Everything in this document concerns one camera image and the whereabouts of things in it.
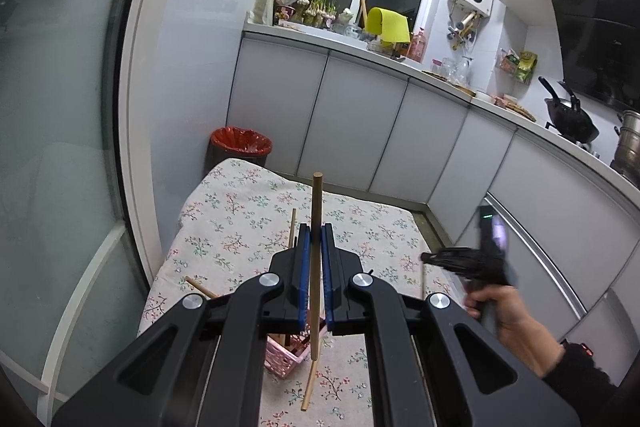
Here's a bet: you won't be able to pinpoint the pink perforated utensil holder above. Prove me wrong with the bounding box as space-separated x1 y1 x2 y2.
264 326 329 379

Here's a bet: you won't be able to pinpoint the frosted glass sliding door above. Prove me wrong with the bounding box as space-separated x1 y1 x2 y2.
0 0 236 427

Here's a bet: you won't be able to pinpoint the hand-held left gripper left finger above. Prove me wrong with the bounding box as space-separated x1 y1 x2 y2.
50 223 313 427

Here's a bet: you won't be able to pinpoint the pink detergent bottle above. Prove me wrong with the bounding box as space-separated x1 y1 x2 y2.
406 27 429 62

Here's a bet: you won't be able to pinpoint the person's right forearm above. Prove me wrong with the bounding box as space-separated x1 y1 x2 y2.
539 340 637 427

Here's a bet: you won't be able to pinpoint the plate with food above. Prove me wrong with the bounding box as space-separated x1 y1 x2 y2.
492 94 537 122

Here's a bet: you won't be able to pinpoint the black bin with red bag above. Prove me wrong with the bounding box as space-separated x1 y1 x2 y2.
208 126 274 178

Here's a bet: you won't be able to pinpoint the floral tablecloth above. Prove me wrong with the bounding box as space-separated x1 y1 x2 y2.
137 157 468 427

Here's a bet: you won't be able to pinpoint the clear glass jars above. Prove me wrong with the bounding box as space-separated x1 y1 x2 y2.
429 55 474 88

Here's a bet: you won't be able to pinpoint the long single wooden chopstick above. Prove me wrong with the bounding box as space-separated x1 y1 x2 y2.
301 172 324 411

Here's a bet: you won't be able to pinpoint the sprouting garlic plants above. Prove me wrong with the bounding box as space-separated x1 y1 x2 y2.
294 0 354 32

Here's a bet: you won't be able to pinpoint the yellow cloth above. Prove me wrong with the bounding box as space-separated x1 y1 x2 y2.
363 6 411 44

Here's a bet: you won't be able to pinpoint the black wok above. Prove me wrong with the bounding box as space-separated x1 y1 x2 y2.
538 76 601 144

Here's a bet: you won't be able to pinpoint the steel stock pot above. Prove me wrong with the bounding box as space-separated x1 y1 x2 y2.
610 109 640 186

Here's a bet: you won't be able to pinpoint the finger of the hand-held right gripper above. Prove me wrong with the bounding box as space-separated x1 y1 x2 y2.
421 248 475 279

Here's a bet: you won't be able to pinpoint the wall rack with packets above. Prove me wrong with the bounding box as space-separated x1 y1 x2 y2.
496 49 539 86

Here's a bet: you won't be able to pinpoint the black range hood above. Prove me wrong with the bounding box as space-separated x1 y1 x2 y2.
545 0 640 108

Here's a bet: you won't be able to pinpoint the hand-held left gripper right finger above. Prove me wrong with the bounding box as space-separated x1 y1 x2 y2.
321 223 583 427

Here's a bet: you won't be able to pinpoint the white kitchen base cabinets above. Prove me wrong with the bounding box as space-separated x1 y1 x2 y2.
226 24 640 413

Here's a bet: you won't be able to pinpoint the set of wooden chopsticks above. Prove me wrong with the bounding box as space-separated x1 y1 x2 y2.
184 208 315 355

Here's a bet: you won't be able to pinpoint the person's right hand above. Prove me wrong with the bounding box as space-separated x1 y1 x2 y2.
462 282 566 379

